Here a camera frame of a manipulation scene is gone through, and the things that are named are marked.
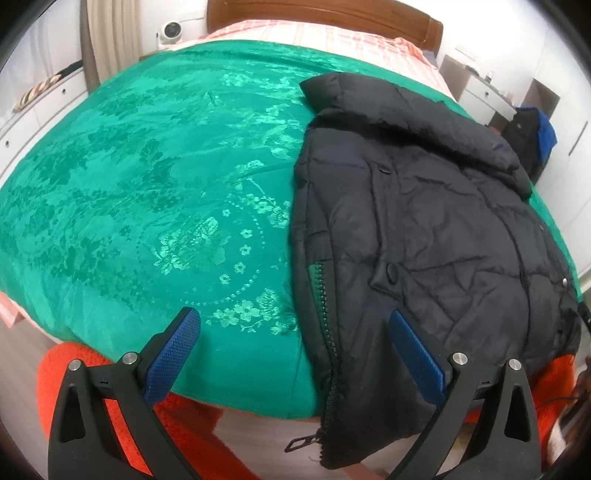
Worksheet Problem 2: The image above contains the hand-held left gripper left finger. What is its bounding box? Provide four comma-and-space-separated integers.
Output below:
47, 306, 202, 480

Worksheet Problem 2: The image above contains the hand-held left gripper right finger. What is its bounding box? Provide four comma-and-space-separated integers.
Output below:
389, 308, 543, 480

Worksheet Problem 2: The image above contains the black puffer jacket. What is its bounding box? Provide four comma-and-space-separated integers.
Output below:
286, 73, 591, 470

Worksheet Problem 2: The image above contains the orange fleece garment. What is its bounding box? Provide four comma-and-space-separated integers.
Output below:
37, 342, 583, 480

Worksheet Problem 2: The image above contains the green floral blanket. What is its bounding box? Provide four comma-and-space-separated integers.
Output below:
0, 39, 585, 423

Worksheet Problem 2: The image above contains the black and blue bag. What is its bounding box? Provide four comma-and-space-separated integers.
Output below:
501, 108, 555, 185

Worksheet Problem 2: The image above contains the blue garment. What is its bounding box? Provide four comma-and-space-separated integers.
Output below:
516, 107, 558, 162

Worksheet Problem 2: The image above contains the white drawer cabinet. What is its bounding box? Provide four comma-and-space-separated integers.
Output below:
0, 69, 90, 185

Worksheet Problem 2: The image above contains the white wardrobe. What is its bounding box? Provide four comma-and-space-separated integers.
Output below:
522, 14, 591, 287

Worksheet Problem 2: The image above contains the white dresser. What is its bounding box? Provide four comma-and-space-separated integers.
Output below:
438, 53, 518, 125

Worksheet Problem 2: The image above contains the striped cushion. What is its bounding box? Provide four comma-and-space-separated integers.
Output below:
13, 76, 61, 112

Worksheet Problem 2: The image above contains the white fan heater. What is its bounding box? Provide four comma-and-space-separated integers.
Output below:
156, 21, 185, 47

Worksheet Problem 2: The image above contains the beige curtain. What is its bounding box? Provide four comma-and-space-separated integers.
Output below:
81, 0, 144, 88

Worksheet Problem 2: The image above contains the wooden headboard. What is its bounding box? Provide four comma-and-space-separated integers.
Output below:
206, 0, 444, 51

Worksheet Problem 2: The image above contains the pink striped bed sheet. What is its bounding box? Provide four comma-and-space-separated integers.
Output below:
198, 19, 455, 100

